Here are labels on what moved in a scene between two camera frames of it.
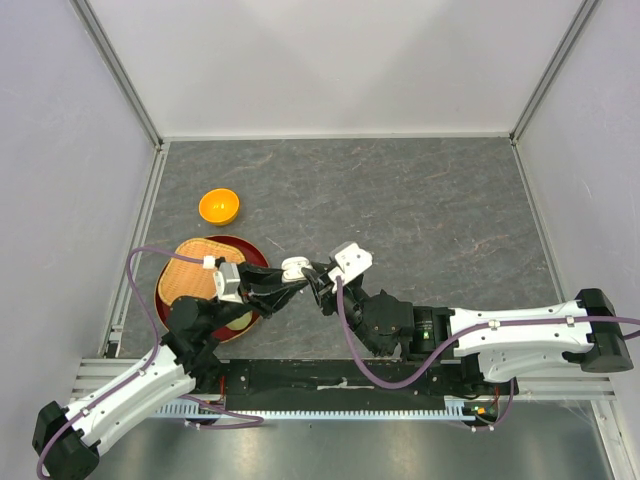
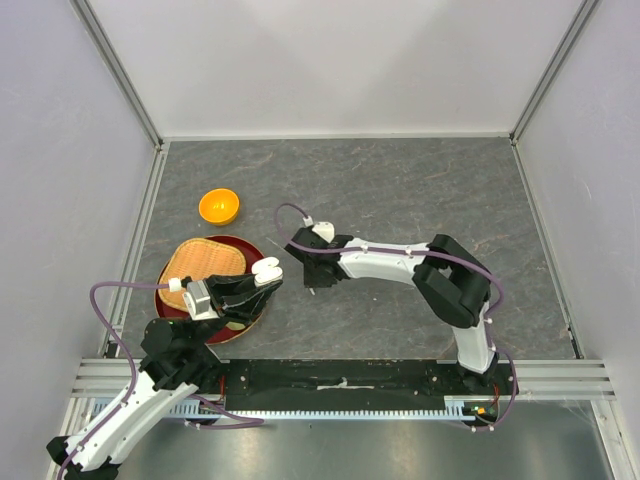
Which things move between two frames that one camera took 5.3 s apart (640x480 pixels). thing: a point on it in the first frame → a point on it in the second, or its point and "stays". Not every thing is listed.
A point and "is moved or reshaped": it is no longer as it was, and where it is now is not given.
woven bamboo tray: [185, 278] stays
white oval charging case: [292, 268] is moved or reshaped
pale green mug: [242, 322] stays
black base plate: [333, 382] stays
